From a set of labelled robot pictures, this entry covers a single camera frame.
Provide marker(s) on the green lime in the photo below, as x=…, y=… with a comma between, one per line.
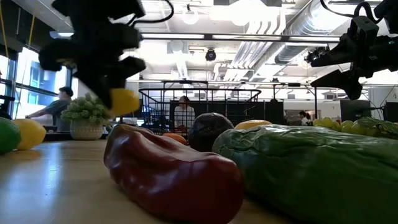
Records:
x=8, y=137

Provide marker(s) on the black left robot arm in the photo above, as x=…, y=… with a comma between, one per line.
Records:
x=93, y=7

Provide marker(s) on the black overhead camera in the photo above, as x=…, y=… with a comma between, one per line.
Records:
x=211, y=55

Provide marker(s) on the black aluminium table frame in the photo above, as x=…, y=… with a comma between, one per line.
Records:
x=62, y=137

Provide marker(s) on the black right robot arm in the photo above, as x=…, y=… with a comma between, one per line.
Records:
x=388, y=9

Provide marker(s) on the black background rig frame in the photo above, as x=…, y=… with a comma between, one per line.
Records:
x=315, y=102

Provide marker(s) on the black monitor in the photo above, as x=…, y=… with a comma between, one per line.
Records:
x=354, y=110
x=391, y=112

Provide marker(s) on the green potted plant white pot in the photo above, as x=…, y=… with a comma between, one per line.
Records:
x=85, y=129

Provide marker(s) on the green cucumber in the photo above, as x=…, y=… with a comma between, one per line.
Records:
x=311, y=168

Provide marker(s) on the long dark red pepper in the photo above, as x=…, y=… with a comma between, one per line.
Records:
x=174, y=174

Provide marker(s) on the green grape bunch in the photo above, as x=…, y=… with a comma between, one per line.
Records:
x=348, y=127

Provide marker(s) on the black stand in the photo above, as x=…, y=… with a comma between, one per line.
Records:
x=6, y=99

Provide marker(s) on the large black ceiling spotlight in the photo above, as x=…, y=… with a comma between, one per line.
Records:
x=311, y=55

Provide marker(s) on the dark passion fruit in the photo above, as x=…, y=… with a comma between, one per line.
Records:
x=209, y=130

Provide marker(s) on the person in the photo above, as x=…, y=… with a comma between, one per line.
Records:
x=184, y=116
x=59, y=109
x=303, y=115

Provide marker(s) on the overhead beam with lights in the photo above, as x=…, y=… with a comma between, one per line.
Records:
x=248, y=38

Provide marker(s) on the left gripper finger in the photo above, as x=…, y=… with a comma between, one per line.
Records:
x=99, y=87

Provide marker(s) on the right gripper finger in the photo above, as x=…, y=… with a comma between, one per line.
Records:
x=339, y=54
x=342, y=82

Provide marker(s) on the yellow lemon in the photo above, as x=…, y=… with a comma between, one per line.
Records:
x=31, y=133
x=252, y=124
x=126, y=102

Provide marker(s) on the white globe ceiling lamp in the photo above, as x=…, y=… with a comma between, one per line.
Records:
x=190, y=15

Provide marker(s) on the small orange tangerine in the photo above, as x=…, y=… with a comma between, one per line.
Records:
x=175, y=137

